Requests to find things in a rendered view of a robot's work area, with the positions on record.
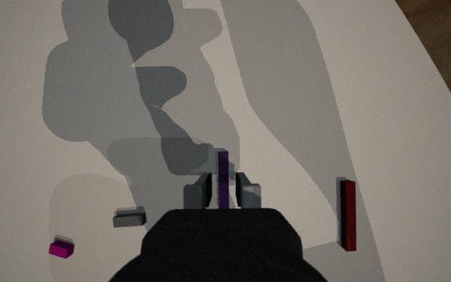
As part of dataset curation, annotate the small magenta block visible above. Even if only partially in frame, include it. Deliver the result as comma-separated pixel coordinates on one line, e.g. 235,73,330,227
49,240,74,259

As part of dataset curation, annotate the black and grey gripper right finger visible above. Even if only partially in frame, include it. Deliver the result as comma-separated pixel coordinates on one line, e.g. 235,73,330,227
236,172,262,208

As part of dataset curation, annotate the dark grey rectangular block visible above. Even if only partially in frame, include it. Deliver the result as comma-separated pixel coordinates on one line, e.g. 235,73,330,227
113,212,146,228

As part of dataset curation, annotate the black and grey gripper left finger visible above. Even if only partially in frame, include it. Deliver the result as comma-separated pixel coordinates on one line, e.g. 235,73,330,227
183,173,212,209

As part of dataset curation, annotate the dark red rod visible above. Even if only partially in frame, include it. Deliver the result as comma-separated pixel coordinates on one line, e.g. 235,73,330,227
340,180,356,251

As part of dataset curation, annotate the purple rectangular bar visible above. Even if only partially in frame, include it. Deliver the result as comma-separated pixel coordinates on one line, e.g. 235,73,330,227
218,151,229,208

